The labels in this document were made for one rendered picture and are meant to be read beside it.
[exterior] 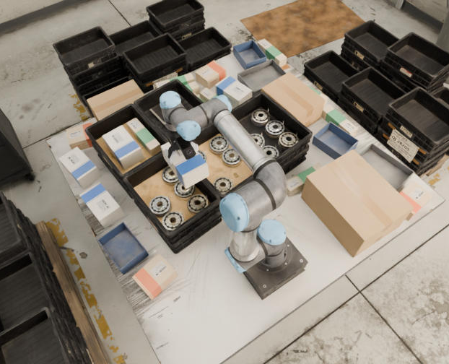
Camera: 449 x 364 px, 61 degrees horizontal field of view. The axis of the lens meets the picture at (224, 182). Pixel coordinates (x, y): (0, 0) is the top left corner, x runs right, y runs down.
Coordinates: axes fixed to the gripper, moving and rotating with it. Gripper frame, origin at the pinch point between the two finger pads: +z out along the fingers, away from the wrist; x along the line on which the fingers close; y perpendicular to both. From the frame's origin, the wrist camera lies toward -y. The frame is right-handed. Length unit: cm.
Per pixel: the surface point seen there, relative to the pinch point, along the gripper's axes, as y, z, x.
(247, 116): 25, 28, -51
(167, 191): 7.5, 27.7, 9.9
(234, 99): 44, 32, -55
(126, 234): 5, 40, 37
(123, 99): 75, 24, 1
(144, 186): 16.3, 27.6, 18.4
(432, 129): -28, 62, -161
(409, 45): 37, 60, -211
